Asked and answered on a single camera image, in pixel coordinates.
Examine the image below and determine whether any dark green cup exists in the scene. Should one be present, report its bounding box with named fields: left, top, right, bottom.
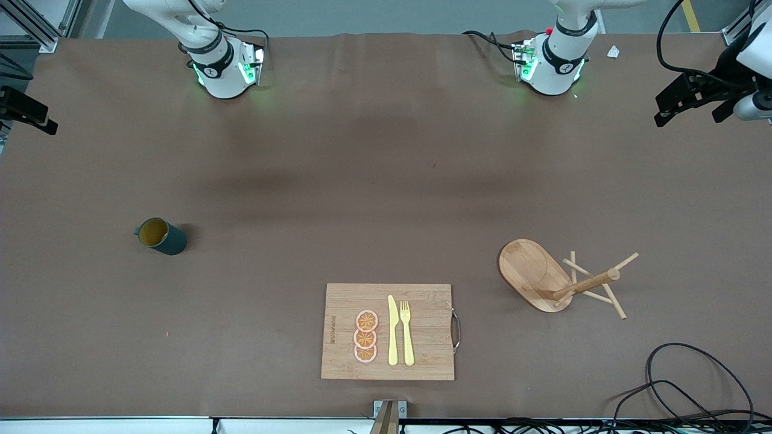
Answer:
left=134, top=218, right=188, bottom=256

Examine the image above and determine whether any wooden cup rack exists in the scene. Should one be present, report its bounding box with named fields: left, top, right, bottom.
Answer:
left=498, top=239, right=639, bottom=320

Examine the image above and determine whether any brown table cover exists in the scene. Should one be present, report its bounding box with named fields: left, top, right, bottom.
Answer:
left=0, top=30, right=772, bottom=420

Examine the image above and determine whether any wooden cutting board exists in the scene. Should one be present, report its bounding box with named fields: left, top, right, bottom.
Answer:
left=320, top=283, right=461, bottom=382

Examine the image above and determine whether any yellow plastic fork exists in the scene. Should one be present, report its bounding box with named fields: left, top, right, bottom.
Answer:
left=400, top=300, right=416, bottom=367

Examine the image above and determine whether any yellow plastic knife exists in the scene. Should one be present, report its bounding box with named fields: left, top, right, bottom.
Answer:
left=387, top=295, right=400, bottom=366

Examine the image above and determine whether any aluminium frame profile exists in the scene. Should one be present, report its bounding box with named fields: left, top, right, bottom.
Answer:
left=723, top=9, right=758, bottom=46
left=0, top=0, right=82, bottom=54

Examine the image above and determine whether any black left arm base cable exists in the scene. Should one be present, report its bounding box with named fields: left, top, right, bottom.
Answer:
left=463, top=30, right=520, bottom=64

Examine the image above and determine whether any black arm base cable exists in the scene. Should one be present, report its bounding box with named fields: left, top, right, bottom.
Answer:
left=463, top=30, right=520, bottom=64
left=214, top=23, right=269, bottom=58

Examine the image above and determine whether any black right arm base cable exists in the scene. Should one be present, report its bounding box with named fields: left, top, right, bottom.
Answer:
left=214, top=23, right=269, bottom=58

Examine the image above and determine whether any black looped cable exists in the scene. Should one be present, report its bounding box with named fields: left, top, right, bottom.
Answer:
left=614, top=380, right=724, bottom=434
left=647, top=343, right=756, bottom=434

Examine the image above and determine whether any white table edge rail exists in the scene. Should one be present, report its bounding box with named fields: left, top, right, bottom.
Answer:
left=0, top=417, right=375, bottom=434

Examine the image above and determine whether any black cable bundle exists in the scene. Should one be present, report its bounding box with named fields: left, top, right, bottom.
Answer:
left=398, top=419, right=772, bottom=434

